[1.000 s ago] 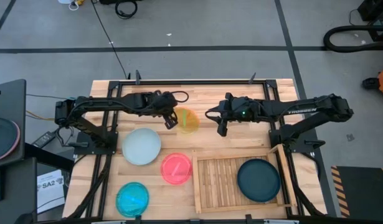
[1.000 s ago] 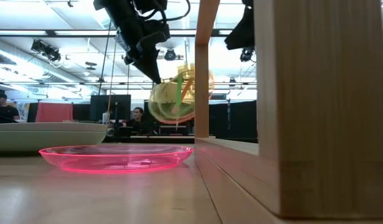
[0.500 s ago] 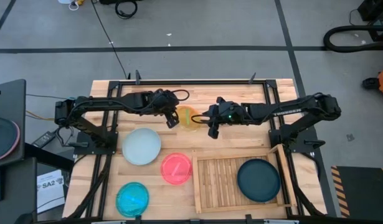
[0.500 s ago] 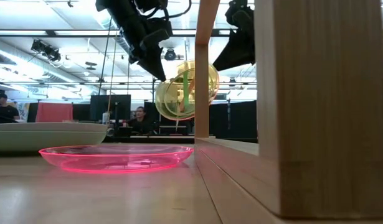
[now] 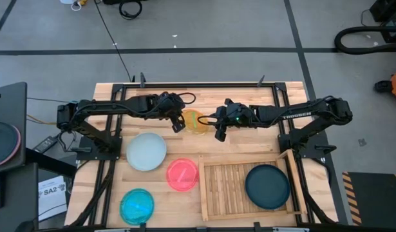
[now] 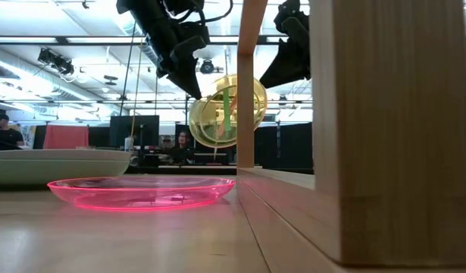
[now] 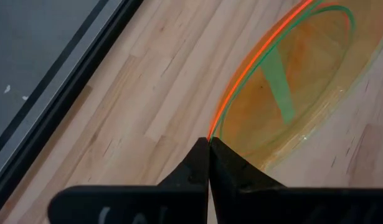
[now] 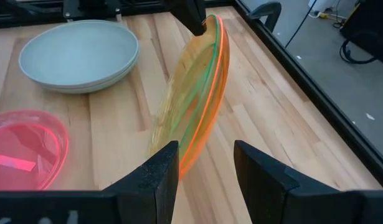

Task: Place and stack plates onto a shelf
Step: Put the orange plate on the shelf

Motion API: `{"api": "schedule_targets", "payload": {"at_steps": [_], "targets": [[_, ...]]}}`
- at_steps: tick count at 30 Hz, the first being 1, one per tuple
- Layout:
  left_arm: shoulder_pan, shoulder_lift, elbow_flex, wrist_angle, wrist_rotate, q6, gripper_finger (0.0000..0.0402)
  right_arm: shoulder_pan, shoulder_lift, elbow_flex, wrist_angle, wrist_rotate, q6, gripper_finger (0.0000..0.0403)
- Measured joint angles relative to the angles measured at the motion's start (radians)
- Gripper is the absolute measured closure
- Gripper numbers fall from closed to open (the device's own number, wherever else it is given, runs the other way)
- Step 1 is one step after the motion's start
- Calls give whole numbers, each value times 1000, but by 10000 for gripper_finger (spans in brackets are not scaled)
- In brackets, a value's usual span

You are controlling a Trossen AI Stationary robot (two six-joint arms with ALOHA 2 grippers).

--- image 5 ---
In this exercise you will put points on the red translucent plate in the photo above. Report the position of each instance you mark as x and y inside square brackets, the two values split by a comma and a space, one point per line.
[182, 175]

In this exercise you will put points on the dark plate with pink rim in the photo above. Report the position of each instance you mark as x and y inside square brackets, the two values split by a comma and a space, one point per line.
[3, 143]

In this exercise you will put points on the white SA2 paper sheet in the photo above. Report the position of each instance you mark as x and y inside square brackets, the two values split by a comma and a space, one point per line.
[52, 199]

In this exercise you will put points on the dark grey side table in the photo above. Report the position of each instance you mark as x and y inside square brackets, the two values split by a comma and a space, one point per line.
[11, 103]

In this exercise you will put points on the wooden slatted shelf rack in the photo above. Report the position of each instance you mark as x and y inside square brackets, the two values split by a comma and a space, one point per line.
[225, 190]

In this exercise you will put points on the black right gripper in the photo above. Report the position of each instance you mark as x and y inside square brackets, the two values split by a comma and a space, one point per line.
[236, 114]

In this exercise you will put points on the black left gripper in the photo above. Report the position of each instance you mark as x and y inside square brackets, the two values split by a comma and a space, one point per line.
[170, 104]

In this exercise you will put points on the teal translucent plate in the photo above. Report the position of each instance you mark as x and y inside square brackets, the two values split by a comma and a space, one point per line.
[136, 207]

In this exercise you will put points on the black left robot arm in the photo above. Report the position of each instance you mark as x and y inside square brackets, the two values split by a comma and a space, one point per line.
[104, 108]

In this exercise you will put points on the black power adapter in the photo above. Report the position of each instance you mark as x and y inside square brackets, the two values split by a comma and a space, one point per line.
[45, 144]

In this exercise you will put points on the black mat with hazard stripes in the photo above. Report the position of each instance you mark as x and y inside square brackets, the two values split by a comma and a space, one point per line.
[371, 199]

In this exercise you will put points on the black equipment box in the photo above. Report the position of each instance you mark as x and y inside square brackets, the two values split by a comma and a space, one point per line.
[387, 9]

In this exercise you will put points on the pale blue plate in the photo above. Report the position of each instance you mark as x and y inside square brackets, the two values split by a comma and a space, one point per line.
[146, 151]

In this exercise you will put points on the yellow translucent plate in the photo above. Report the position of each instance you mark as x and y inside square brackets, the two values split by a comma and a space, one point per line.
[194, 124]

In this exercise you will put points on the dark navy plate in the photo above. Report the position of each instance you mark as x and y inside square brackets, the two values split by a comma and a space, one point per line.
[267, 187]

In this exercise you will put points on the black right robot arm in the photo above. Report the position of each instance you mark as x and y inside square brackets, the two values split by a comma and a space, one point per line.
[297, 114]

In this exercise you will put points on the black table clamp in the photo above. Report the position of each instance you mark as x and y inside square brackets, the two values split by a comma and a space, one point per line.
[142, 227]
[260, 81]
[142, 80]
[257, 227]

